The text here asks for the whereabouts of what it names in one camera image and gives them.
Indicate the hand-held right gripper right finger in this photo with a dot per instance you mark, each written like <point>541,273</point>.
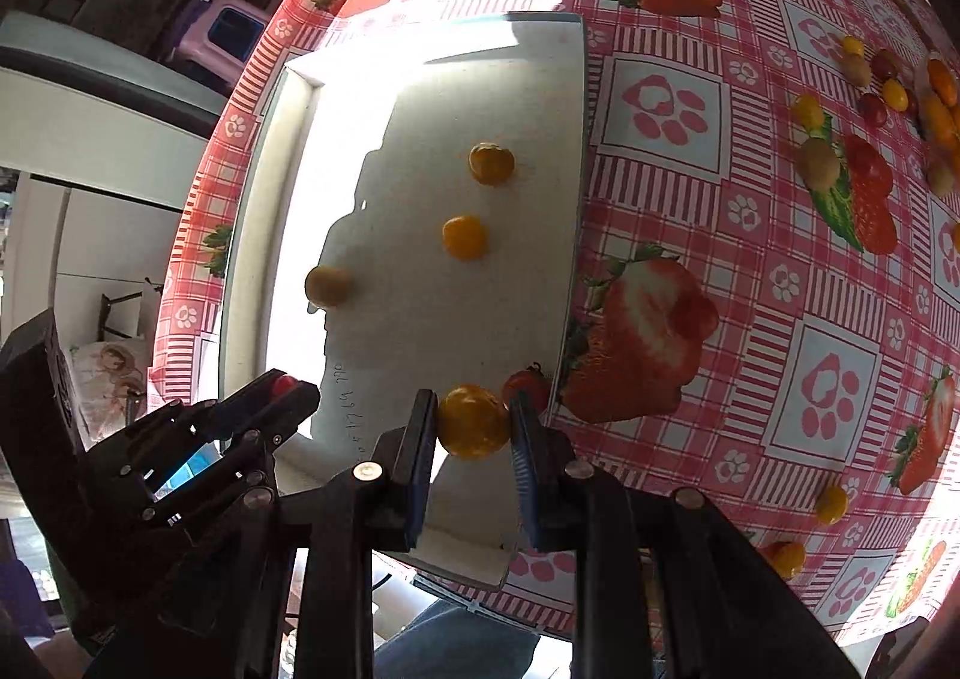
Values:
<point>525,480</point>

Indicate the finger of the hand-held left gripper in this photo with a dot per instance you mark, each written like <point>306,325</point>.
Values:
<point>195,413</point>
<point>289,416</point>

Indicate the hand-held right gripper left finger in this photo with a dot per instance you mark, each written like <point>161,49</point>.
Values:
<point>420,476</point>

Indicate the red cherry tomato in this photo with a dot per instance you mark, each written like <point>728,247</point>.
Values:
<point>529,385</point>
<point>285,386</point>

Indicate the yellow cherry tomato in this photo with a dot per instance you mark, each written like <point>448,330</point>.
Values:
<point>465,237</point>
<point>491,163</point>
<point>474,424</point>
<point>831,503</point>
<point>328,285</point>

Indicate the white foam tray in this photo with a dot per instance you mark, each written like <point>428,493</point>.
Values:
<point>420,319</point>

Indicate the cartoon print cloth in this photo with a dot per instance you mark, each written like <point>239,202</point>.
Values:
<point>109,375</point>

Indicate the person's blue jeans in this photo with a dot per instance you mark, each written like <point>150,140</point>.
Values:
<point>450,643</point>

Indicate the strawberry print tablecloth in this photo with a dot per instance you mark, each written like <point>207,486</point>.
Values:
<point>675,259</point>

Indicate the orange cherry tomato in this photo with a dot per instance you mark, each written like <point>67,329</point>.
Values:
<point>785,558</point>

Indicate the white cabinet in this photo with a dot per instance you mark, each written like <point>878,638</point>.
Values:
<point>97,117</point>

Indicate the pink plastic stool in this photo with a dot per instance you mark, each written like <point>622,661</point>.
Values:
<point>217,34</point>

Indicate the pile of mixed cherry tomatoes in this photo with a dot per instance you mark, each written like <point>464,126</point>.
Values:
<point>817,163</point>

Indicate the black metal chair frame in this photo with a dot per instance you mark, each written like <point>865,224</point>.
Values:
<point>124,308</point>

